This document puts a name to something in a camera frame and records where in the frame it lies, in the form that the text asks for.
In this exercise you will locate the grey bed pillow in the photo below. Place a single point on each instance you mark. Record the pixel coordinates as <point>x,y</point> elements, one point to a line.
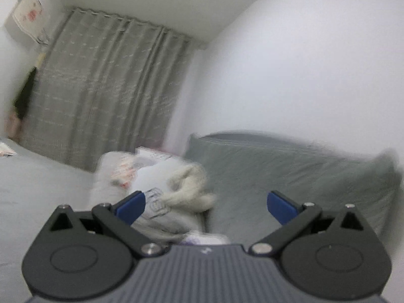
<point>242,168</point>

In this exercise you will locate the cream plush toy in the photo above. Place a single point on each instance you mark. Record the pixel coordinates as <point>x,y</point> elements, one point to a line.
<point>188,190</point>

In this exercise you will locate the open book on bed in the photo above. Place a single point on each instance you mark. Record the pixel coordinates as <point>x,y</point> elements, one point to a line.
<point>6,151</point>

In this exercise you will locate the black hanging garment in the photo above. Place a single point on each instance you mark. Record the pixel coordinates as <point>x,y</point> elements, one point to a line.
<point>20,106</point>

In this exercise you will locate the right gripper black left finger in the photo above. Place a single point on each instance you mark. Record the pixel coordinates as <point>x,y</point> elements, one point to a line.
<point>117,221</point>

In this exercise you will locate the grey bed sheet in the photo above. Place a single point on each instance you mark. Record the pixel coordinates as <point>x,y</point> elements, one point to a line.
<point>32,186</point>

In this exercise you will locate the grey patterned curtain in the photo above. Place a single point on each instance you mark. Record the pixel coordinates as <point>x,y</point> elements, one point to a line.
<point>107,83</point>

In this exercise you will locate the covered wall air conditioner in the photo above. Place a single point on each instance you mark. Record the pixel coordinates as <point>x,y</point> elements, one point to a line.
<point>33,18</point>

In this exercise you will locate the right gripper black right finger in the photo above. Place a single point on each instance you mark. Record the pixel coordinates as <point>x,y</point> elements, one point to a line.
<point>293,218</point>

